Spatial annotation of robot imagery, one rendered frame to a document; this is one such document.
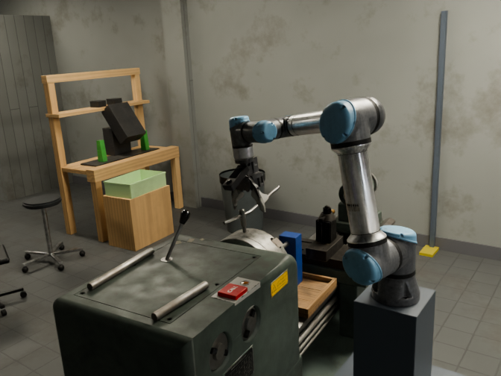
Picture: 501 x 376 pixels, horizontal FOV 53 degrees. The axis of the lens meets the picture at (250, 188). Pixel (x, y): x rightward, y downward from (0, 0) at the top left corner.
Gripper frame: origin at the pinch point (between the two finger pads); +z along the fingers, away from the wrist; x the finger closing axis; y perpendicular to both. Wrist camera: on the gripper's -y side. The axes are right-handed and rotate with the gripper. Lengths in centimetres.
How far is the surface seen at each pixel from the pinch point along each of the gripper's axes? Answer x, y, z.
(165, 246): 10.1, -32.6, 3.1
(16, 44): 570, 206, -134
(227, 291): -31, -46, 6
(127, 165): 334, 182, 26
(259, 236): -6.6, -3.3, 7.9
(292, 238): 2.0, 27.1, 19.8
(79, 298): 1, -71, 3
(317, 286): -4, 33, 43
